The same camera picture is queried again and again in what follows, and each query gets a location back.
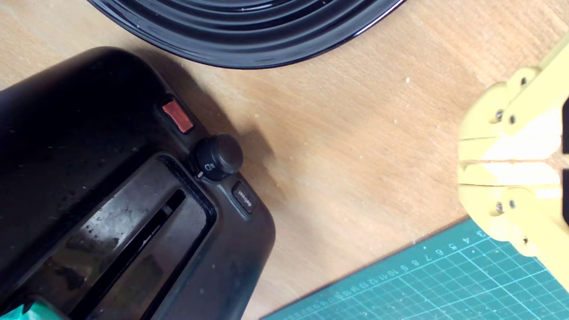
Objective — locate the black two-slot toaster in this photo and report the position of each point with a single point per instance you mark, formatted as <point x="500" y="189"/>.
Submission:
<point x="66" y="133"/>

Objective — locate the green cutting mat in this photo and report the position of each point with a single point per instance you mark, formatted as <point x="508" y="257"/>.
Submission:
<point x="422" y="289"/>

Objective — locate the black round plate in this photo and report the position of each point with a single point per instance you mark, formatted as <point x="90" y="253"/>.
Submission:
<point x="249" y="31"/>

